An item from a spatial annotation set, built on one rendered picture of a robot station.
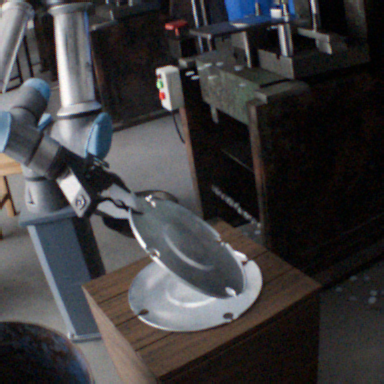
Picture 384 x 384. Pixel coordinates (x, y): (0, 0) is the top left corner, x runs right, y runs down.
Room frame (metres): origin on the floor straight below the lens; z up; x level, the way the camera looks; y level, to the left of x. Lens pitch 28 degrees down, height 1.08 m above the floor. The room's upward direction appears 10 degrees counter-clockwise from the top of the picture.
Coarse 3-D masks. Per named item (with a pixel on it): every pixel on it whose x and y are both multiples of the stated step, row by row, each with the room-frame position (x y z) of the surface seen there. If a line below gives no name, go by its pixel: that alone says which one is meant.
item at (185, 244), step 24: (144, 216) 0.95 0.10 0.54; (168, 216) 1.01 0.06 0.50; (192, 216) 1.07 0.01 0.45; (144, 240) 0.87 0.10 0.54; (168, 240) 0.91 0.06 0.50; (192, 240) 0.95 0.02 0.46; (168, 264) 0.83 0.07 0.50; (192, 264) 0.87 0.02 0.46; (216, 264) 0.92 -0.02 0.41; (240, 264) 0.97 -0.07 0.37; (192, 288) 0.79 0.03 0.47; (216, 288) 0.83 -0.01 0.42; (240, 288) 0.88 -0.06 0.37
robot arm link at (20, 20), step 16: (16, 0) 1.29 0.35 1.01; (32, 0) 1.32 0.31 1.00; (16, 16) 1.26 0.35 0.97; (32, 16) 1.32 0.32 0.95; (0, 32) 1.22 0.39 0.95; (16, 32) 1.23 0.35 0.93; (0, 48) 1.18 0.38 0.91; (16, 48) 1.21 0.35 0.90; (0, 64) 1.15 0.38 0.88; (0, 80) 1.12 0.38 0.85
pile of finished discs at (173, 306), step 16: (240, 256) 1.02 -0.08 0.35; (144, 272) 1.02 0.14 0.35; (160, 272) 1.02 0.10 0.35; (256, 272) 0.95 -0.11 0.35; (144, 288) 0.96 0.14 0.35; (160, 288) 0.95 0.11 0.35; (176, 288) 0.94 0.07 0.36; (256, 288) 0.89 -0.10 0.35; (144, 304) 0.91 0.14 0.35; (160, 304) 0.90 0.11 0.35; (176, 304) 0.89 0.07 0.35; (192, 304) 0.88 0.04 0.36; (208, 304) 0.87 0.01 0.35; (224, 304) 0.86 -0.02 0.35; (240, 304) 0.85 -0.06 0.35; (144, 320) 0.85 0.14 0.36; (160, 320) 0.84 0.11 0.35; (176, 320) 0.84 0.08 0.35; (192, 320) 0.83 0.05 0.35; (208, 320) 0.82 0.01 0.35; (224, 320) 0.81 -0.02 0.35
